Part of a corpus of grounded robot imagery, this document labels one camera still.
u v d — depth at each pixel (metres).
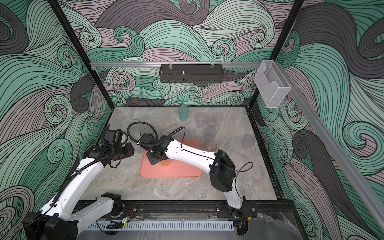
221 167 0.45
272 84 0.79
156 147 0.53
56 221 0.36
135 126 0.70
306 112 0.65
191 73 0.95
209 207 0.74
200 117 1.10
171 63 0.93
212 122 1.06
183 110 1.06
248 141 0.98
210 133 1.06
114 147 0.57
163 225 0.70
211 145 0.96
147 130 0.90
